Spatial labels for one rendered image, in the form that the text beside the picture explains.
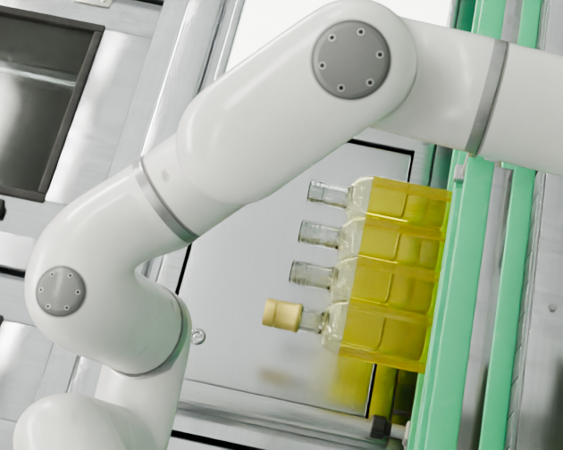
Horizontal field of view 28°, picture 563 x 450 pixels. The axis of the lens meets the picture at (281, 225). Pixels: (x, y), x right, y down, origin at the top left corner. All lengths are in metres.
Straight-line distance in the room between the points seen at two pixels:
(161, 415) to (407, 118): 0.34
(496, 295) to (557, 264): 0.07
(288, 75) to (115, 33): 0.97
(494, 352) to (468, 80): 0.41
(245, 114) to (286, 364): 0.68
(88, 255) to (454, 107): 0.31
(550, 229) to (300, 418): 0.40
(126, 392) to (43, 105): 0.78
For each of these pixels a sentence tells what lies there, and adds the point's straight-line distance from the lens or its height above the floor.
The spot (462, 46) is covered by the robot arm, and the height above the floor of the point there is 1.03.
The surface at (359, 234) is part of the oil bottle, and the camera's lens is 1.38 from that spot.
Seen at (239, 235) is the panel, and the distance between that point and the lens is 1.54.
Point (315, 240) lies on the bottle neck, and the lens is 1.39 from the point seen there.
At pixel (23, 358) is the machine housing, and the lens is 1.53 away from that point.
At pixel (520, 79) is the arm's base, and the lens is 0.90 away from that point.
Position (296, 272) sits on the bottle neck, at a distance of 1.36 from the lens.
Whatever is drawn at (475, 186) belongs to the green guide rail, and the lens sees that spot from 1.30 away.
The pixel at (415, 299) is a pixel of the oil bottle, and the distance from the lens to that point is 1.34.
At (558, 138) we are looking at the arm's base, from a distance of 0.90.
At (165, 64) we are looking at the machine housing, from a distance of 1.72.
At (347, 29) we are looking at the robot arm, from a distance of 0.82.
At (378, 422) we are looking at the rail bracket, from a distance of 1.36.
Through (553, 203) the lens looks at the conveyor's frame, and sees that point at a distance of 1.30.
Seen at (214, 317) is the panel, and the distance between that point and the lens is 1.48.
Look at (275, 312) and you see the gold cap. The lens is 1.34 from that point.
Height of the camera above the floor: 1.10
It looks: 3 degrees up
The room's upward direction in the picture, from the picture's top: 78 degrees counter-clockwise
